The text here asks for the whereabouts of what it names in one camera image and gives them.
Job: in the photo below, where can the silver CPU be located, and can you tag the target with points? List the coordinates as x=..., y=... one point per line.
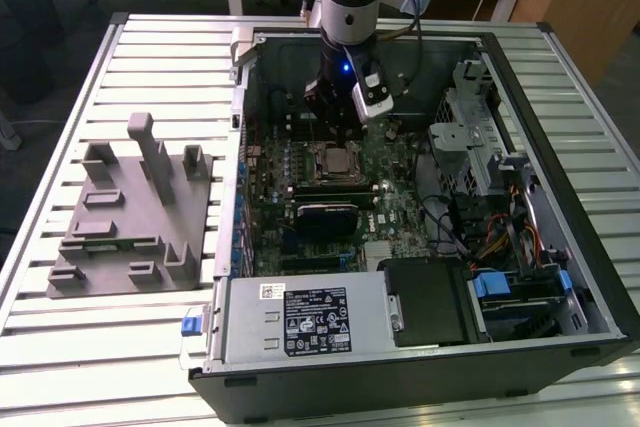
x=339, y=161

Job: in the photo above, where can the CPU socket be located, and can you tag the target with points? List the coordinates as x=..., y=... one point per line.
x=340, y=180

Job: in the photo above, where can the silver metal drive cage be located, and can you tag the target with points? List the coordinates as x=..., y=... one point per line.
x=450, y=142

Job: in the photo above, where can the grey plastic drive clip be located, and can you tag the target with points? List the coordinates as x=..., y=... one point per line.
x=467, y=72
x=510, y=163

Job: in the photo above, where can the small black graphics card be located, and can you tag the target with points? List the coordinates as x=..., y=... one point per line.
x=325, y=222

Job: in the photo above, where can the green motherboard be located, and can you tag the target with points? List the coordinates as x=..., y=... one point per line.
x=400, y=227

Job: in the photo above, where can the silver chipset heatsink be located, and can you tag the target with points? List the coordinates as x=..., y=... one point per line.
x=379, y=254

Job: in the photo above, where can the black plastic shroud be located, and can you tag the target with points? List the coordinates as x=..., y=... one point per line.
x=425, y=302

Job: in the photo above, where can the hard disk in blue carrier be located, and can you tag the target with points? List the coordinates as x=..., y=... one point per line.
x=490, y=286

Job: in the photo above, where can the grey power supply with label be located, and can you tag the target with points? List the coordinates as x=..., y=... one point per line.
x=250, y=327

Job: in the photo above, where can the grey parts rack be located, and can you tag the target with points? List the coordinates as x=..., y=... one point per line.
x=130, y=247

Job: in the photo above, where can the blue case latch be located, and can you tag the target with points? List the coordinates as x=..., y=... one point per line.
x=191, y=327

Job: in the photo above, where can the black open PC case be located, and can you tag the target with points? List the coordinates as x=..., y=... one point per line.
x=350, y=392

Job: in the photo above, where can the dark office chair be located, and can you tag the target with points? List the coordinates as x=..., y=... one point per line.
x=30, y=47

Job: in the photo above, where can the white furniture foot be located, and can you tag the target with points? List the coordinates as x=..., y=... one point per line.
x=10, y=137

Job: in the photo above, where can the white wrist camera black face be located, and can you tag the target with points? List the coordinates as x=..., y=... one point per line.
x=372, y=92

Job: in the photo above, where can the silver metal latch bracket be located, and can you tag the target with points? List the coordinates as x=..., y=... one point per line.
x=395, y=314

